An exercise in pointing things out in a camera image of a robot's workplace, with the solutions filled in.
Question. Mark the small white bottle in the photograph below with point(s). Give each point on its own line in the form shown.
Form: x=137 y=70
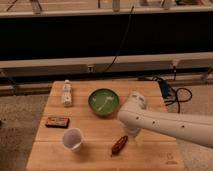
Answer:
x=66 y=97

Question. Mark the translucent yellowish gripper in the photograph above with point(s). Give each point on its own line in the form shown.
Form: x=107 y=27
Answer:
x=139 y=139

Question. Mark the red and black box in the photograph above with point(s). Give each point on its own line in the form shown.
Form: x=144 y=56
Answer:
x=57 y=122

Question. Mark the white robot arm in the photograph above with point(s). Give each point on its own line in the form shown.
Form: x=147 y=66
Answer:
x=193 y=128

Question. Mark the white plastic cup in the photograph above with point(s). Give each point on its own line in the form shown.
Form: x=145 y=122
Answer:
x=73 y=139

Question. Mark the green bowl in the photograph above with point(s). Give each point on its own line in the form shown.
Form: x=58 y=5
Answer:
x=103 y=102

